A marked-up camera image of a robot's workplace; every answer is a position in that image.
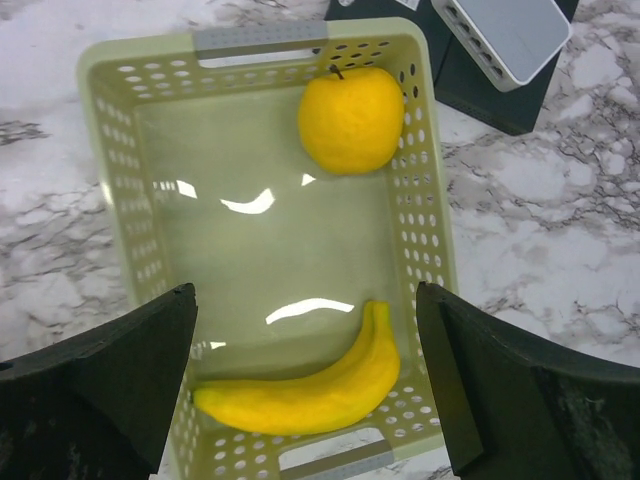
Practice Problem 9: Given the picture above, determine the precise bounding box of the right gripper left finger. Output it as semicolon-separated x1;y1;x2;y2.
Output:
1;283;198;479

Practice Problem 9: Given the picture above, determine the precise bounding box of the white grey small box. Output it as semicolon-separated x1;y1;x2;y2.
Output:
432;0;572;92

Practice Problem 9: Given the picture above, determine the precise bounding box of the yellow toy lemon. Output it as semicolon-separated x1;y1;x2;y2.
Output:
297;67;405;175

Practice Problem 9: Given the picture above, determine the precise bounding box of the black square mat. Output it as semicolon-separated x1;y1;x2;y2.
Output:
325;1;578;135

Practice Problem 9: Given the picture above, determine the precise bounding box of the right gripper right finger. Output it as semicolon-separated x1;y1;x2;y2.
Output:
416;282;639;479

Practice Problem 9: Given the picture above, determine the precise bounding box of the green perforated plastic basket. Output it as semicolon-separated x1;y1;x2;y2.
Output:
77;18;457;479

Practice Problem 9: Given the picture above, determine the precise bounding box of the yellow toy banana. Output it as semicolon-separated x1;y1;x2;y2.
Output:
192;301;401;436

